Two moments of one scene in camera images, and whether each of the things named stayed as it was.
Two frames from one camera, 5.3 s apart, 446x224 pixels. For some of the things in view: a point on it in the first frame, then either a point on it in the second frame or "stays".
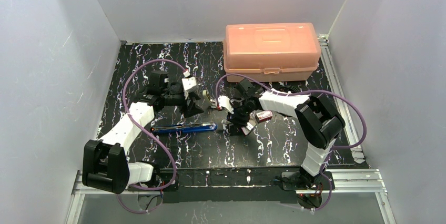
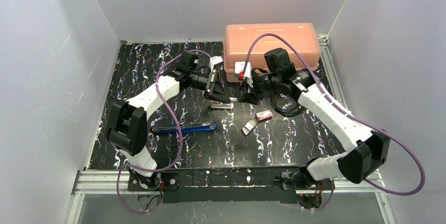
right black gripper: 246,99 → 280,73
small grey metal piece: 247,129 stays
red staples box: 263,116 stays
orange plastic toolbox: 272,52 stays
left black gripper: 190,103 → 212,84
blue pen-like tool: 194,128 stays
